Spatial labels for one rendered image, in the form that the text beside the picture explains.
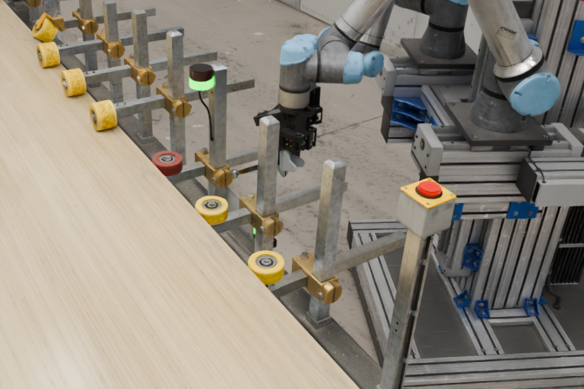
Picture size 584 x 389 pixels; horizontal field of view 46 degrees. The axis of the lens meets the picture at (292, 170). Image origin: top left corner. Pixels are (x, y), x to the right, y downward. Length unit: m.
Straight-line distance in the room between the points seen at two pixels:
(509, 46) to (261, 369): 0.90
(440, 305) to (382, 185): 1.13
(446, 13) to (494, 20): 0.65
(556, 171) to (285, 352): 0.94
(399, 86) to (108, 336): 1.34
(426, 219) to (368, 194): 2.25
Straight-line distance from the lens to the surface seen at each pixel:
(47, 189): 1.81
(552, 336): 2.54
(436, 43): 2.30
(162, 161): 1.87
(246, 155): 1.99
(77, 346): 1.37
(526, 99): 1.71
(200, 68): 1.76
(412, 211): 1.22
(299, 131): 1.67
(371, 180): 3.56
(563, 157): 2.01
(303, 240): 3.09
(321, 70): 1.60
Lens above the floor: 1.87
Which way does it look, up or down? 31 degrees down
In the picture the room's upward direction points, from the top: 4 degrees clockwise
